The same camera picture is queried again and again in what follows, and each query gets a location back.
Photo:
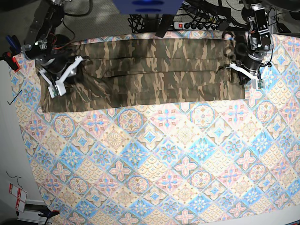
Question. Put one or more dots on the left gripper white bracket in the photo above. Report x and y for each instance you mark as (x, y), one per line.
(248, 70)

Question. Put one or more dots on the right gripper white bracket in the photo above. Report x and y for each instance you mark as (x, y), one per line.
(60, 70)

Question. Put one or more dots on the camouflage T-shirt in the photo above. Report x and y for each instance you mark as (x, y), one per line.
(148, 72)

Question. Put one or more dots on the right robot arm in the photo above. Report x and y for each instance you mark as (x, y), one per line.
(42, 40)

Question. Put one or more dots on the black hex key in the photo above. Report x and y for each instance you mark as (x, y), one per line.
(10, 103)

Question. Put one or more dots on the blue clamp upper left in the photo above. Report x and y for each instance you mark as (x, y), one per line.
(15, 45)

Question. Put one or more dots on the blue clamp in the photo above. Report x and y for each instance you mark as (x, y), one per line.
(15, 45)
(48, 213)

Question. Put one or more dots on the red black clamp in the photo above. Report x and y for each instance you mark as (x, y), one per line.
(11, 61)

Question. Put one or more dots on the white power strip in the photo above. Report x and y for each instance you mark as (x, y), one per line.
(196, 26)

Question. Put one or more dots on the patterned tile tablecloth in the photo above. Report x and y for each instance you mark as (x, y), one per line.
(170, 164)

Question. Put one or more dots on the red white label tag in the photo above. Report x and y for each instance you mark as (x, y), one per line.
(20, 195)

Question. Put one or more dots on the blue clamp lower left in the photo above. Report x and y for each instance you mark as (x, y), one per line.
(48, 213)

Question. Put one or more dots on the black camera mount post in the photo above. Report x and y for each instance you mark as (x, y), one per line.
(164, 25)

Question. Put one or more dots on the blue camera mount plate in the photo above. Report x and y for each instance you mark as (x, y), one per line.
(169, 7)

